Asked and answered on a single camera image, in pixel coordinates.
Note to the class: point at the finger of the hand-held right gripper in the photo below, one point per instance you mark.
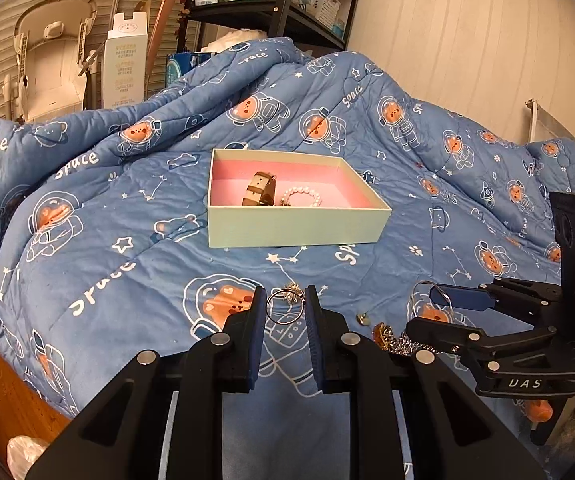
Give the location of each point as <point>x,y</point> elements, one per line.
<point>462,297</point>
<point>437,332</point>

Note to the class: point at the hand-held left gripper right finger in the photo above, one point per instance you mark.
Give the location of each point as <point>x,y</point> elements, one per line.
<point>317,345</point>

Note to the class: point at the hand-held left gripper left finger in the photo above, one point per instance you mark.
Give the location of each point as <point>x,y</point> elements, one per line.
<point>251,340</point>

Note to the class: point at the thin silver hoop bangle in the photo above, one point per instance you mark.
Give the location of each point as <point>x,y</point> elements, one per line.
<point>445,296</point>

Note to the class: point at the pale green jewelry box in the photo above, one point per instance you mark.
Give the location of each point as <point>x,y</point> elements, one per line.
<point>292,227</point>

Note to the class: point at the blue printed blanket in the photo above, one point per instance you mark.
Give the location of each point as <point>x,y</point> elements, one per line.
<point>117,210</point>

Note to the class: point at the clear plastic bag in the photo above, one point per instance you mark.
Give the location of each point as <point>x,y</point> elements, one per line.
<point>25,457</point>

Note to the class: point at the blue printed box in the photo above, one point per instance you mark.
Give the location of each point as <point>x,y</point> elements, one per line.
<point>180,67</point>

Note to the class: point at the tall white carton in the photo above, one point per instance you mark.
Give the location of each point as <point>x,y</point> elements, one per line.
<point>125,70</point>

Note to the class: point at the white cloth bundle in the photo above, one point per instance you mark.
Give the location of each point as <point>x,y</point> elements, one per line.
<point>232,40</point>

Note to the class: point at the white plastic basket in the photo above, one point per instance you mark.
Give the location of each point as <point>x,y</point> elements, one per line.
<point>327,7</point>

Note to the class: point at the long pink board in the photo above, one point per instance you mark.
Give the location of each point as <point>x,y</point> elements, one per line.
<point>165,15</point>

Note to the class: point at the cream plastic high chair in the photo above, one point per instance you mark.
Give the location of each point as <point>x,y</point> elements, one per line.
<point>52,60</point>

